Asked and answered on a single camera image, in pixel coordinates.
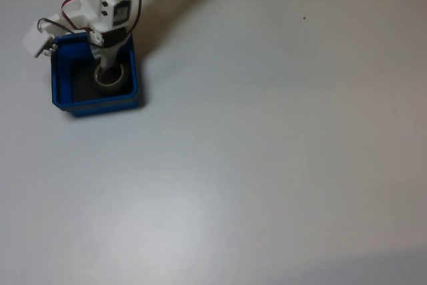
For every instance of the black tape roll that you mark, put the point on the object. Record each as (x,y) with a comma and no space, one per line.
(110,90)

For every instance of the blue square box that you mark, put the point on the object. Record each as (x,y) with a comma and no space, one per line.
(61,78)

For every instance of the white camera box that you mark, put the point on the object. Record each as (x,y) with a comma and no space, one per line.
(33,39)

